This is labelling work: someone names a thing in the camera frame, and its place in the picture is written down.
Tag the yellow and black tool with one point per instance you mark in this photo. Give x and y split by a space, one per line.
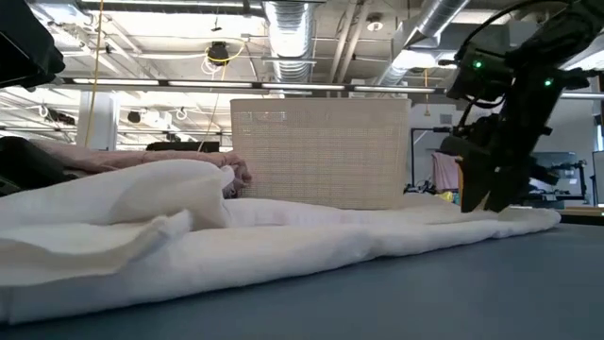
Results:
446 196

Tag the pink garment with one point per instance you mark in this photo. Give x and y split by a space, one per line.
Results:
118 158

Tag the pink hanging cloth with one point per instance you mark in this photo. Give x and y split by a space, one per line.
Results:
444 171

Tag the silver ceiling air duct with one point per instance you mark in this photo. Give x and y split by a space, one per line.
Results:
290 38

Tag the large white cloth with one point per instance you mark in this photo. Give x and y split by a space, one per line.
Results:
236 245

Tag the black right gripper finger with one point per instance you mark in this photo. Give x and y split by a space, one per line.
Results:
502 189
474 184

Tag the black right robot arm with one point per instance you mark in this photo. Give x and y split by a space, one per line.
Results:
566 33

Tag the white plastic laundry bin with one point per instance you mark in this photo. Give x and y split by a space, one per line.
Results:
321 156

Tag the long ceiling light bar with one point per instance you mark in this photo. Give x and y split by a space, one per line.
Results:
283 86

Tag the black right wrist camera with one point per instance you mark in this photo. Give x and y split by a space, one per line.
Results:
479 71

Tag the black and white pillar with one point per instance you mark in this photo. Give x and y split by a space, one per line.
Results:
96 120

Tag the wall-side monitor on arm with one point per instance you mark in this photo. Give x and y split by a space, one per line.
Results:
571 165

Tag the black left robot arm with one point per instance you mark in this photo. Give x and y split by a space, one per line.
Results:
23 42

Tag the black computer monitor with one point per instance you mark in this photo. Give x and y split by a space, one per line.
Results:
184 147

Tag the black metal stand frame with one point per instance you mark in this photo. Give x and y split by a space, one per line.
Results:
415 156

